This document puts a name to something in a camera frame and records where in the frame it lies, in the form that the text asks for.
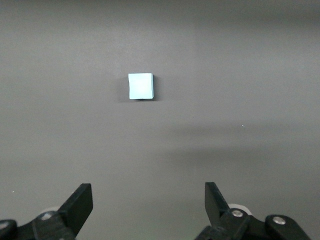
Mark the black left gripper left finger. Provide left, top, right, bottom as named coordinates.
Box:
left=0, top=183, right=94, bottom=240

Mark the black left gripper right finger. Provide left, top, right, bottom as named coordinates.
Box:
left=194, top=181, right=312, bottom=240

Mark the light blue block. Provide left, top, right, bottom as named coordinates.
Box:
left=127, top=72, right=155, bottom=101

